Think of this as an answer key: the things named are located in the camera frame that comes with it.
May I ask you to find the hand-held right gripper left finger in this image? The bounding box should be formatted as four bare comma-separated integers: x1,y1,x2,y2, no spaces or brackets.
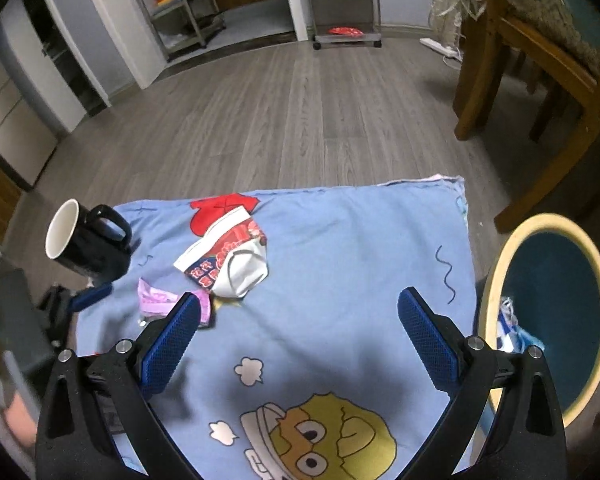
35,290,204,480

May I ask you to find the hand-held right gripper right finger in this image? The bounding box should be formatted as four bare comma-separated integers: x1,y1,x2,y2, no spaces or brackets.
396,286,568,480

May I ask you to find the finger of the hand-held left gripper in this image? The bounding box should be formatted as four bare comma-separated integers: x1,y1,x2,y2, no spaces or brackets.
70,282,115,313

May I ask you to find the black mug with white inside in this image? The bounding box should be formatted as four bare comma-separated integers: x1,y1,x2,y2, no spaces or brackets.
46,199,133,281

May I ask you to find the pink wrapper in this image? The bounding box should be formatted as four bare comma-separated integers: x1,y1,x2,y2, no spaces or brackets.
137,277,216,328

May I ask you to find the blue and white packet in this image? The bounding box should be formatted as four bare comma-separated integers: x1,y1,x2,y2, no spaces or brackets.
497,296,546,356

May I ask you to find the red and white snack wrapper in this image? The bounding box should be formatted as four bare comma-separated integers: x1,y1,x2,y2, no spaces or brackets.
173,205,271,301

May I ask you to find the blue bin with yellow rim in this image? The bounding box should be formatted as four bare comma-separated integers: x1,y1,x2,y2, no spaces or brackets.
475,212,600,428

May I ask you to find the person's left hand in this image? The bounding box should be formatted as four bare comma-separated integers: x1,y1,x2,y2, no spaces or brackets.
2,392,38,448

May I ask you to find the printed blue blanket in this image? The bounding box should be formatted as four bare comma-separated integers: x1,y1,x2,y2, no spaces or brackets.
72,175,481,480

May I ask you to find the white cabinet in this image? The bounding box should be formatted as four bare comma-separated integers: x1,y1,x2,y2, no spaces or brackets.
0,0,111,191

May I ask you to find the wooden chair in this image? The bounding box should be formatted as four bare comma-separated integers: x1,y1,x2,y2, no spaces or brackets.
452,0,600,233

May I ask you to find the open metal shelf rack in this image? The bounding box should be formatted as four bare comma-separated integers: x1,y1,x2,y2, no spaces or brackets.
130,0,226,58

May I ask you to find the white power strip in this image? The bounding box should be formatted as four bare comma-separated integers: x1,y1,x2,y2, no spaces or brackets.
420,37,463,59

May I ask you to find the metal trolley rack on wheels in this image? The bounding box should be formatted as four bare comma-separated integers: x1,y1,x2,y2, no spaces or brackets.
302,0,383,51

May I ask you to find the lace trimmed teal seat cushion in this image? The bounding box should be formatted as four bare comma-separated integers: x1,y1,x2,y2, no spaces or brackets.
500,0,600,76

